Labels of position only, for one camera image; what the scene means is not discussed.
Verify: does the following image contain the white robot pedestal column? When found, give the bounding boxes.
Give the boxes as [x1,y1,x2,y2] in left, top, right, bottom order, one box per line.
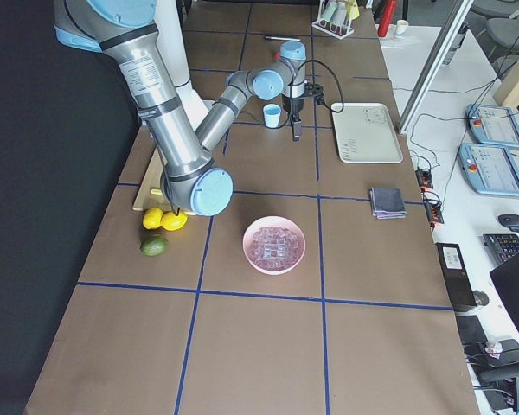
[154,0,209,131]

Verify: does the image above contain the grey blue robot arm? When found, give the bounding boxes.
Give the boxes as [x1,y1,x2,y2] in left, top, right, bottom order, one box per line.
[54,1,306,216]

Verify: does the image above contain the teach pendant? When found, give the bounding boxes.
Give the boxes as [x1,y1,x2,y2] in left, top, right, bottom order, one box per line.
[458,144,519,197]
[466,104,519,150]

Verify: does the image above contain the black keyboard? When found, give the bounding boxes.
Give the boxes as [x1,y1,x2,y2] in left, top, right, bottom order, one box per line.
[483,233,519,265]

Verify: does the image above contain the beige plastic tray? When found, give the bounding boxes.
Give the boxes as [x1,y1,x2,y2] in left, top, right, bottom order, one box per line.
[330,102,403,163]

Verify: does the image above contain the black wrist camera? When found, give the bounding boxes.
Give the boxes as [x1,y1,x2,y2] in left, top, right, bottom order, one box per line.
[303,83,325,105]

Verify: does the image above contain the white wire cup rack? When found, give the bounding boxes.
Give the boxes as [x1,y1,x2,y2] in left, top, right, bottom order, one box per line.
[311,1,355,40]

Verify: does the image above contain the mint green cup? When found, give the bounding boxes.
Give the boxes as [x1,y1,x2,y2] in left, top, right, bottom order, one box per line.
[319,0,337,22]

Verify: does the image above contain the wooden cutting board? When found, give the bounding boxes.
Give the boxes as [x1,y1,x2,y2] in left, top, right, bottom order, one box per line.
[132,150,169,211]

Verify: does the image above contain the yellow lemon right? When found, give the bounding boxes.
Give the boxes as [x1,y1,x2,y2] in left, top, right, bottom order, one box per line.
[160,211,188,232]

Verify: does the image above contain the teach pendant near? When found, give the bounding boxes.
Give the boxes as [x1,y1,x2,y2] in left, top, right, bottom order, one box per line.
[458,144,519,197]

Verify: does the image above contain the black computer mouse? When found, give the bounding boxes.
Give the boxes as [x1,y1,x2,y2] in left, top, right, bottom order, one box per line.
[497,214,519,233]

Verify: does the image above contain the small paper cup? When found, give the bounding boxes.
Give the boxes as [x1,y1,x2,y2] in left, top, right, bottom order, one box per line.
[394,19,409,36]

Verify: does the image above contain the yellow lemon left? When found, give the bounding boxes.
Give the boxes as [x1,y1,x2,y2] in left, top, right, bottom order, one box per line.
[142,207,163,230]

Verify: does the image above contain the orange black connector strip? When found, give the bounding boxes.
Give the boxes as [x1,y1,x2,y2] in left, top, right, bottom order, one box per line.
[415,169,444,229]

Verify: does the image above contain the yellow lemon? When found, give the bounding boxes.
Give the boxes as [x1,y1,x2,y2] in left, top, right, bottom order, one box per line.
[142,207,163,230]
[160,211,188,232]

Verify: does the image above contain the dark folded cloth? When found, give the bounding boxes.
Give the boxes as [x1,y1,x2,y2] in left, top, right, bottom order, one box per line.
[369,188,407,219]

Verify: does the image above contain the yellow cup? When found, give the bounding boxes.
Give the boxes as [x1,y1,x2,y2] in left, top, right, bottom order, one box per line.
[344,0,360,21]

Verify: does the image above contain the white cup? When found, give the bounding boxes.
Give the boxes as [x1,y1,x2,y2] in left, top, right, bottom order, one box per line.
[330,2,348,27]

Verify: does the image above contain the black box device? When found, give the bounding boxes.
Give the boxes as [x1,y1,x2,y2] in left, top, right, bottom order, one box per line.
[435,243,477,312]

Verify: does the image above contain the pink bowl of ice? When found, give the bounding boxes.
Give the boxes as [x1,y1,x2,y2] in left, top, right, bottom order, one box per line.
[242,216,305,276]

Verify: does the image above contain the teach pendant far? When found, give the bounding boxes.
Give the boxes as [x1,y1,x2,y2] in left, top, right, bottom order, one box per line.
[466,104,519,150]

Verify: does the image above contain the light blue plastic cup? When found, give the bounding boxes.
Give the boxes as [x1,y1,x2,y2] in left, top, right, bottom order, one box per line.
[263,103,282,129]

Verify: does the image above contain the aluminium frame post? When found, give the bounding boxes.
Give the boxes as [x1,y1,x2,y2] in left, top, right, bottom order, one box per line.
[398,0,473,134]

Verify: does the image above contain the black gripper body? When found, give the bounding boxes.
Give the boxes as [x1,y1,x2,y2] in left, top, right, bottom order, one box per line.
[282,97,304,122]

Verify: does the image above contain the red bottle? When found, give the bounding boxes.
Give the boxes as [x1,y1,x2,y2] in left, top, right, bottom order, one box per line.
[377,0,398,38]

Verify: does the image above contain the grey office chair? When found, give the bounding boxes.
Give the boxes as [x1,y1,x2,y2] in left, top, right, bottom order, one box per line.
[475,0,519,70]

